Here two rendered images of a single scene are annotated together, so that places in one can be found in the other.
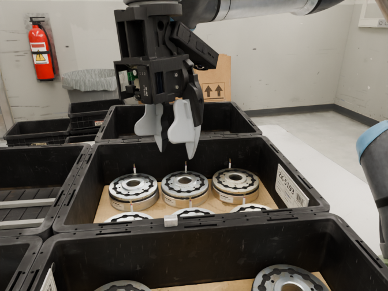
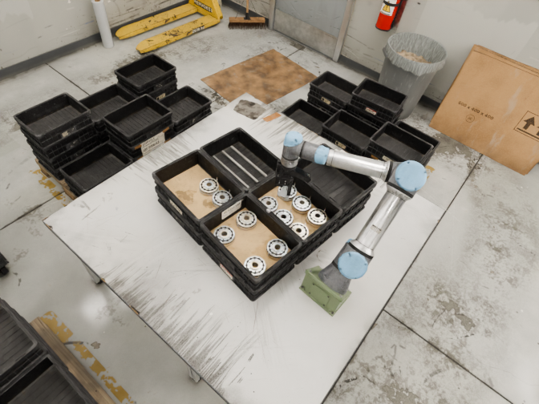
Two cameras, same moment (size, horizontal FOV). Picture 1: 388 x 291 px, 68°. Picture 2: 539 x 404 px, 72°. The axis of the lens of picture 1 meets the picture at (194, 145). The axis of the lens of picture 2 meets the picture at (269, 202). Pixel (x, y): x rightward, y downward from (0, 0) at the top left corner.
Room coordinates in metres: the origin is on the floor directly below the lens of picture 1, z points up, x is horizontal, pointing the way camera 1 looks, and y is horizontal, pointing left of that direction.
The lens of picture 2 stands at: (-0.45, -0.76, 2.37)
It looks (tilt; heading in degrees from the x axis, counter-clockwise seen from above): 51 degrees down; 46
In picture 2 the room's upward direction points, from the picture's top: 9 degrees clockwise
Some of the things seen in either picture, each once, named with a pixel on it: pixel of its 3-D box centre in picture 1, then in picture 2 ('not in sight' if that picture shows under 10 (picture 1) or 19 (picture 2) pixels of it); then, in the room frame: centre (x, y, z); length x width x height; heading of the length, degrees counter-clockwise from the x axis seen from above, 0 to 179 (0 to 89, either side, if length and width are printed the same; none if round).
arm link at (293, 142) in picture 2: not in sight; (293, 145); (0.42, 0.06, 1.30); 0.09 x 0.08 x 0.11; 122
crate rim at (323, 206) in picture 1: (188, 174); (294, 202); (0.47, 0.01, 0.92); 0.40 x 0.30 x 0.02; 97
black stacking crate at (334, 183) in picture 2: (177, 138); (330, 181); (0.77, 0.05, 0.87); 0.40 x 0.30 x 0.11; 97
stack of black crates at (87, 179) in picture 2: not in sight; (100, 175); (-0.17, 1.31, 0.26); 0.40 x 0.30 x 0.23; 14
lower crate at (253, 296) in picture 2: not in sight; (249, 252); (0.17, -0.03, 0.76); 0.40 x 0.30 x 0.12; 97
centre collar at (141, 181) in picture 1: (133, 183); not in sight; (0.52, 0.13, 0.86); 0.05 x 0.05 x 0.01
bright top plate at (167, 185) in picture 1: (185, 183); (301, 203); (0.54, 0.02, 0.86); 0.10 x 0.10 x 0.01
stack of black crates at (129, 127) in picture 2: not in sight; (142, 137); (0.22, 1.42, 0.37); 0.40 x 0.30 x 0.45; 14
